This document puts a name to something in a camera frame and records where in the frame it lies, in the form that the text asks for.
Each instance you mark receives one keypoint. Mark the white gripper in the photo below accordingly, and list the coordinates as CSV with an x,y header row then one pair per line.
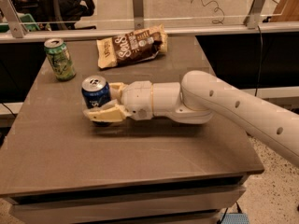
x,y
136,99

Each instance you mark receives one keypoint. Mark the blue pepsi can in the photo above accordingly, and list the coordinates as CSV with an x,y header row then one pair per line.
x,y
95,91

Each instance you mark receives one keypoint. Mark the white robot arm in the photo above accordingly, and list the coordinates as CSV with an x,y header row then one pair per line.
x,y
194,100

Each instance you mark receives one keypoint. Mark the green soda can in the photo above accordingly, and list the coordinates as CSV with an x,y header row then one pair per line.
x,y
60,59

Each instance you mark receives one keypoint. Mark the brown and cream snack bag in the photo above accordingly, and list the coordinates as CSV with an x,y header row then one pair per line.
x,y
136,46

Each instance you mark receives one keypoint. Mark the grey drawer cabinet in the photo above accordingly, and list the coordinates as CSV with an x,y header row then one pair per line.
x,y
56,167

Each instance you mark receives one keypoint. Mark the black office chair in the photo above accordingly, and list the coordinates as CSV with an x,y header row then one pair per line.
x,y
59,14

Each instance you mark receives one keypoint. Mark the green plastic bin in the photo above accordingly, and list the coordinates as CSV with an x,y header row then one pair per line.
x,y
26,19

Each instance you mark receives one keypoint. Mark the glass barrier panel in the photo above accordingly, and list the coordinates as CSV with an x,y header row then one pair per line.
x,y
179,17

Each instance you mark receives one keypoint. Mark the blue perforated box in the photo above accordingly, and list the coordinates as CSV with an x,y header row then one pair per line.
x,y
233,218

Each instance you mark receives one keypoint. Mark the middle metal glass bracket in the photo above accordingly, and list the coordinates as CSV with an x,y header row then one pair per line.
x,y
138,13

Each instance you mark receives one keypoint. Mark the metal glass bracket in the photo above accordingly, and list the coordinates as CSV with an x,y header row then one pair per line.
x,y
13,20
251,21
138,13

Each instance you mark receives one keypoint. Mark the left metal glass bracket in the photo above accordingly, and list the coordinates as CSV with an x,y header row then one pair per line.
x,y
13,20

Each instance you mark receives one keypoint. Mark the right metal glass bracket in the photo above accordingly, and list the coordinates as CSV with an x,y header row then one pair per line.
x,y
251,21

